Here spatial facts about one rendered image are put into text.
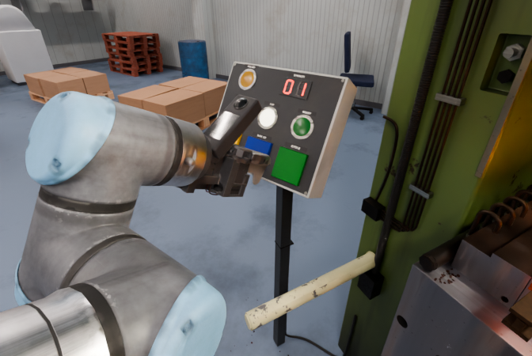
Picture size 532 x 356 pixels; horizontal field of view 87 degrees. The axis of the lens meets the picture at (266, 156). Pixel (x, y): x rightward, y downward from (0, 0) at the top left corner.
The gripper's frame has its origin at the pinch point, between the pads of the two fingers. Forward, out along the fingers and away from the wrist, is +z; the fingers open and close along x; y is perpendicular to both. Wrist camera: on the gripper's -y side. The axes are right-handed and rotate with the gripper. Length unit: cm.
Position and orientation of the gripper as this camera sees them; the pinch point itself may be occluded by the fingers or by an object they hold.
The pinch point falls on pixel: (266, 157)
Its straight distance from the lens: 56.5
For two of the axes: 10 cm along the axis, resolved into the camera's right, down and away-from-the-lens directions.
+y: -3.0, 9.5, 0.6
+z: 5.3, 1.1, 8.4
